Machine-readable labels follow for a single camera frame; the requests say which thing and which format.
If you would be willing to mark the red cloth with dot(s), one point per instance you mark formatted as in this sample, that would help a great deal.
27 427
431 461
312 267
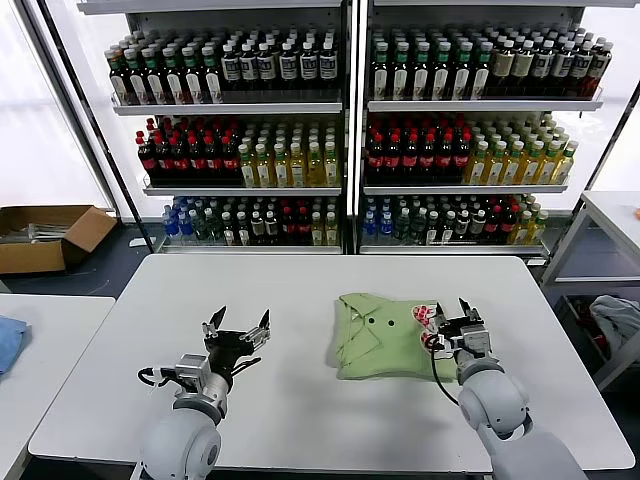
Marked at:
599 344

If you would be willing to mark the white side table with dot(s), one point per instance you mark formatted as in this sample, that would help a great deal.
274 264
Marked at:
60 330

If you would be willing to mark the beige-label dark bottle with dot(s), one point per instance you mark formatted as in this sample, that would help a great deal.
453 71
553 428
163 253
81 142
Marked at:
524 67
504 67

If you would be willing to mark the white metal shelf rack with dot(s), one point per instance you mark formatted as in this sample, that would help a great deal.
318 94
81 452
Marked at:
475 106
225 109

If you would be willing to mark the clear plastic packets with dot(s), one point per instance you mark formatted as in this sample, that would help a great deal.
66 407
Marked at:
45 231

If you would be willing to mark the green-cap dark tea bottle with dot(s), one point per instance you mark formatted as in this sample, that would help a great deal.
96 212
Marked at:
119 85
482 80
173 82
381 80
154 82
192 82
213 82
463 80
136 82
401 80
421 80
442 80

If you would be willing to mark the white-label dark drink bottle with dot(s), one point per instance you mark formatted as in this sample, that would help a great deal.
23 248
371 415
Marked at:
328 67
288 69
308 69
249 70
564 67
544 67
230 70
267 70
582 67

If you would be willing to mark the brown cardboard box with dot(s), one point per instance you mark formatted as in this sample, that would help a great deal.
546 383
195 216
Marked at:
30 259

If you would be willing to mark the white-cap dark small bottle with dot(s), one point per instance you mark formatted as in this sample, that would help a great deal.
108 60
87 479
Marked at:
228 230
271 227
463 225
257 227
243 230
448 230
432 230
478 225

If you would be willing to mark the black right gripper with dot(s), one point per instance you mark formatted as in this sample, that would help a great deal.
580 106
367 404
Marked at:
452 335

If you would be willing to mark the grey frame side table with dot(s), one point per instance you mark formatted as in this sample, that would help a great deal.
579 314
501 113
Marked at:
617 202

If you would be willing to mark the light green polo shirt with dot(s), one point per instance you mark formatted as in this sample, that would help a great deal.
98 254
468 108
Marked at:
380 350

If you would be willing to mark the grey-blue crumpled cloth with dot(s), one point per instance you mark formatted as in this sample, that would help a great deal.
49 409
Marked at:
617 320

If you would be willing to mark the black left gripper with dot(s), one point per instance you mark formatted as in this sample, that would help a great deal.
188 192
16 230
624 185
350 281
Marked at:
227 350

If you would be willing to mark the black window pole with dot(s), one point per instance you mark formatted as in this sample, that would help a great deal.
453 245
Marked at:
95 125

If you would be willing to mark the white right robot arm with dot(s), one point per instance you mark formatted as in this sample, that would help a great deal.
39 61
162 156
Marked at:
492 400

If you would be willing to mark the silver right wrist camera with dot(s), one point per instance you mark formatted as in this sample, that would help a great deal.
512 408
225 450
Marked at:
477 342

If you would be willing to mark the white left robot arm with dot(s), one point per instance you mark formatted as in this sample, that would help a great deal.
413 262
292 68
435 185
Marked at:
180 445

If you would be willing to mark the white-label reddish drink bottle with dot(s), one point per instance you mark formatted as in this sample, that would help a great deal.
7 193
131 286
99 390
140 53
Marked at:
601 67

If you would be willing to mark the red-cap cola bottle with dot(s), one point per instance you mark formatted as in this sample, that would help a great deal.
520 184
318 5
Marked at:
493 225
375 160
427 160
461 160
213 162
302 227
230 162
393 160
287 227
410 160
444 160
179 162
146 162
509 225
196 162
163 162

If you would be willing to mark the yellow drink bottle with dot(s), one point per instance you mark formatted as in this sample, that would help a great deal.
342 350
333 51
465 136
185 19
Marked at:
248 172
530 170
331 232
315 172
331 170
513 170
478 170
496 170
264 172
523 230
564 169
298 172
539 227
317 232
548 170
281 172

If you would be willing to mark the blue folded cloth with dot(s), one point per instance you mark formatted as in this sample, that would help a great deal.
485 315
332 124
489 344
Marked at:
12 340

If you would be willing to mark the white paper scrap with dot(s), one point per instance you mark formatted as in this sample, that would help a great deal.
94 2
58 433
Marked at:
140 243

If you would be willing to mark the blue water bottle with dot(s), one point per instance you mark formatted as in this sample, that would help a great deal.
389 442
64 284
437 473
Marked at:
185 226
370 227
171 227
386 227

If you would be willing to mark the dark green drink bottle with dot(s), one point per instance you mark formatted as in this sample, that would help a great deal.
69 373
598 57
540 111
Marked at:
200 227
417 227
214 227
401 230

